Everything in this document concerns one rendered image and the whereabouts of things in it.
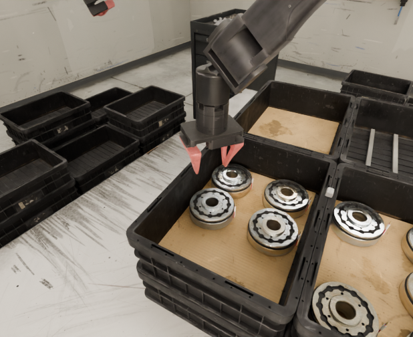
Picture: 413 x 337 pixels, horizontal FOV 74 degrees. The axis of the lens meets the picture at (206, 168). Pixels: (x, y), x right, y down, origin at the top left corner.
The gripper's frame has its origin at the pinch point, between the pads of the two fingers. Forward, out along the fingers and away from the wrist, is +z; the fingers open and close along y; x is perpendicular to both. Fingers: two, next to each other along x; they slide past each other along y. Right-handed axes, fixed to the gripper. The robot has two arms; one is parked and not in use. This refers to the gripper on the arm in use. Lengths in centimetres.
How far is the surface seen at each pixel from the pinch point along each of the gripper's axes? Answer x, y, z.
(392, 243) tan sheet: 22.9, -32.4, 13.3
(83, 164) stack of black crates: -94, 35, 60
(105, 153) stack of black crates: -100, 22, 60
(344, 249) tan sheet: 20.1, -22.0, 13.5
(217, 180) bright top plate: -6.5, -4.9, 11.1
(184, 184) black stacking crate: -3.0, 4.9, 6.3
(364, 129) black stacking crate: -14, -63, 14
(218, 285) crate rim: 21.9, 7.7, 3.9
